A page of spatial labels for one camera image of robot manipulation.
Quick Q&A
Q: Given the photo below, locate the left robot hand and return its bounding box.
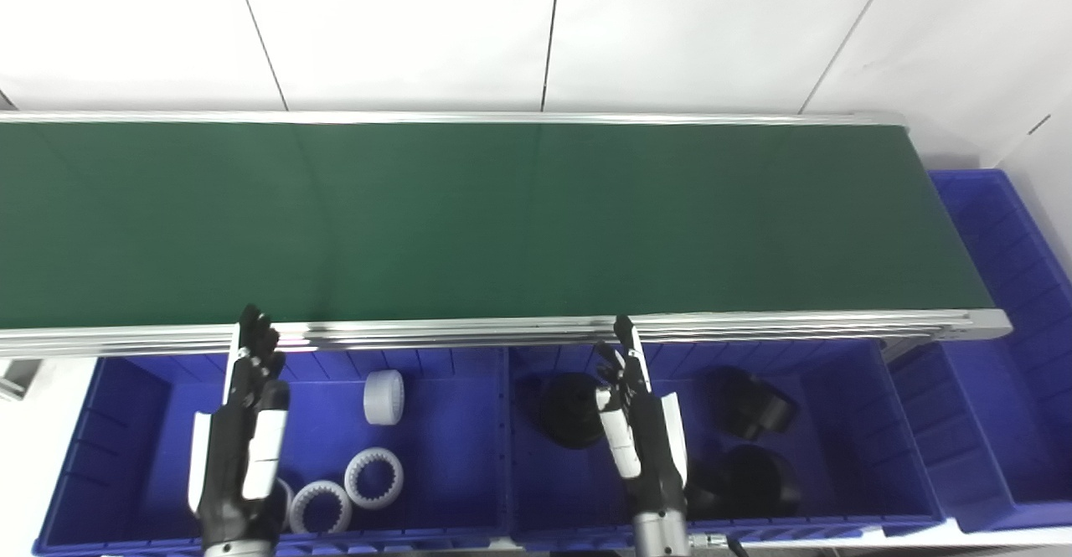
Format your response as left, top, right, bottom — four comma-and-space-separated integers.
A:
188, 305, 291, 546

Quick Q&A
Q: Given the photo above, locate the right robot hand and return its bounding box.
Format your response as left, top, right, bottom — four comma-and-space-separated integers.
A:
595, 315, 690, 518

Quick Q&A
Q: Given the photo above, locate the white plastic gear ring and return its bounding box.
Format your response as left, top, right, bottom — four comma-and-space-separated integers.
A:
289, 480, 353, 535
343, 447, 405, 511

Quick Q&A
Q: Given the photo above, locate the black round flanged part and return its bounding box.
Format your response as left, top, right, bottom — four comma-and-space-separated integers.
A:
685, 445, 802, 521
702, 366, 797, 441
538, 373, 609, 450

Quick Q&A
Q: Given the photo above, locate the blue bin with black parts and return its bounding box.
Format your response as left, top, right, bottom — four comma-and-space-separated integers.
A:
502, 341, 947, 545

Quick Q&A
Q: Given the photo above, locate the white plastic cylinder part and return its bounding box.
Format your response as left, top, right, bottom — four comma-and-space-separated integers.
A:
363, 369, 406, 426

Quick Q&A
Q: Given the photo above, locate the blue bin with white parts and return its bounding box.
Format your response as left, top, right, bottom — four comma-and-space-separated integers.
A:
32, 348, 513, 556

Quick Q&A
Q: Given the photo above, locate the grey aluminium conveyor leg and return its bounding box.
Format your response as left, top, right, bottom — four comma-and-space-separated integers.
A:
0, 359, 44, 400

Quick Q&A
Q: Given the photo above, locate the green conveyor belt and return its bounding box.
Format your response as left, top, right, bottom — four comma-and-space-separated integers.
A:
0, 110, 1014, 361

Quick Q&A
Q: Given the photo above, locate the empty blue plastic bin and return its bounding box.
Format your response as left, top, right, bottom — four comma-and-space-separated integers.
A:
886, 169, 1072, 534

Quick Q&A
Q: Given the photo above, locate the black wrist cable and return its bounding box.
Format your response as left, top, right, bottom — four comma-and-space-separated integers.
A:
688, 531, 748, 557

